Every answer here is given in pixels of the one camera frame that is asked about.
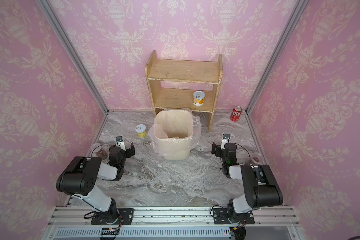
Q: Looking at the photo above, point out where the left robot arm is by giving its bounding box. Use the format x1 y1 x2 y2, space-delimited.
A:
56 144 135 227

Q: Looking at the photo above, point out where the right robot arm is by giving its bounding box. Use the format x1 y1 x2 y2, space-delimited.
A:
211 143 284 225

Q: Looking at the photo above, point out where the yellow can on floor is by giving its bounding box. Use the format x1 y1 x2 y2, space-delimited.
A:
135 124 147 138

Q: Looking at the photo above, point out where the red cola can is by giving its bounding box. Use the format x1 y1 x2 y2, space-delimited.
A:
230 106 243 122

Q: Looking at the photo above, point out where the beige trash bin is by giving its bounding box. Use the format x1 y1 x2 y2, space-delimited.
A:
153 109 195 161

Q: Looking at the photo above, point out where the yellow can on shelf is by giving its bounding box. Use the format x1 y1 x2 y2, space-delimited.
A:
193 91 206 107

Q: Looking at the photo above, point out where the wooden two-tier shelf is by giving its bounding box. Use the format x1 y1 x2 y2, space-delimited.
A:
144 50 224 133

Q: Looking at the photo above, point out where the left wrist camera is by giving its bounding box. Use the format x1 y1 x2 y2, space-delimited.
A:
116 136 126 151

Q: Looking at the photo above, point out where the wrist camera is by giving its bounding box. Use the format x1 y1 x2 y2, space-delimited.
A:
221 134 231 150
116 136 126 151

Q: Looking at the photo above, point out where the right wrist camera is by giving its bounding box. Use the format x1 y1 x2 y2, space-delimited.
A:
221 134 231 150

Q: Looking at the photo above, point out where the clear jar near wall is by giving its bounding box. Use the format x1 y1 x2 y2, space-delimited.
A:
90 143 109 160

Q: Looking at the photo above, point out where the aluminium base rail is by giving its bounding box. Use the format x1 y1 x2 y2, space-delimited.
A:
42 207 305 240

